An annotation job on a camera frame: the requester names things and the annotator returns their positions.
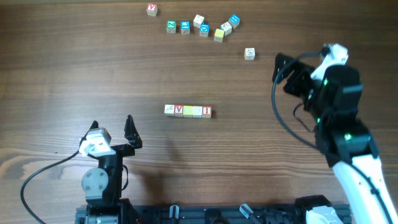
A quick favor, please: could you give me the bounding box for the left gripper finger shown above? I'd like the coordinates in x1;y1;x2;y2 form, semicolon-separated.
124;114;142;148
79;121;98;146

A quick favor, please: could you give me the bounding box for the natural picture block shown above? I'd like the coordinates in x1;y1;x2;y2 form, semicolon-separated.
164;105;175;116

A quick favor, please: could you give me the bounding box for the red letter V block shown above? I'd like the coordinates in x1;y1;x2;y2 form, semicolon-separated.
174;105;183;117

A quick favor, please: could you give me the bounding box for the yellow block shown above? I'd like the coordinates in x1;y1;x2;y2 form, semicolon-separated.
214;29;225;42
183;105;193;118

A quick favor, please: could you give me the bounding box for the natural block with green side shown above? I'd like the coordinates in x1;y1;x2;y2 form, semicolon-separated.
193;106;203;118

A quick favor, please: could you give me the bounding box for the red letter I block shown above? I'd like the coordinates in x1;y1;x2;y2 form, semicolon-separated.
202;106;212;118

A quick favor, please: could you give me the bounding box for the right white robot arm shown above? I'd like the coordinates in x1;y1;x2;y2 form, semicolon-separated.
271;50;397;223

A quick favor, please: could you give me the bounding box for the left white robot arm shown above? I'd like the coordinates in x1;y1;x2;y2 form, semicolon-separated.
75;115;142;224

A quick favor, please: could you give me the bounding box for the natural block number four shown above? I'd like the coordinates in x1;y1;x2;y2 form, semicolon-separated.
244;48;256;60

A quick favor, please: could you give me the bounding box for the blue block far right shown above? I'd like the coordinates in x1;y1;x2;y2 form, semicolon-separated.
228;14;241;29

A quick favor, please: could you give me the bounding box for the natural block number two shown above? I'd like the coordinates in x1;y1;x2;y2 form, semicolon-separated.
220;22;233;36

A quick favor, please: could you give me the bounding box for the blue letter D block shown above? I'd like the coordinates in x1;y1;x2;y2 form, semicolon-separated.
200;24;210;37

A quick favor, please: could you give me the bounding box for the natural wooden block top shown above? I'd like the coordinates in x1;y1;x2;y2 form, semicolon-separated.
193;14;205;28

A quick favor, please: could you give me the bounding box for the green letter N block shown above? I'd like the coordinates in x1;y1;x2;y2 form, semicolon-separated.
166;20;177;34

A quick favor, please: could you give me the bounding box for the blue picture block left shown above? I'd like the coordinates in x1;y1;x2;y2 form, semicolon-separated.
180;21;190;34

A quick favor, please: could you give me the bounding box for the red letter Y block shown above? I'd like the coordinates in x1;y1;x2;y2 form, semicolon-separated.
146;3;158;17

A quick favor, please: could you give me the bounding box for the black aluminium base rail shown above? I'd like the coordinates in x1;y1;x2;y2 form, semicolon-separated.
75;203;353;224

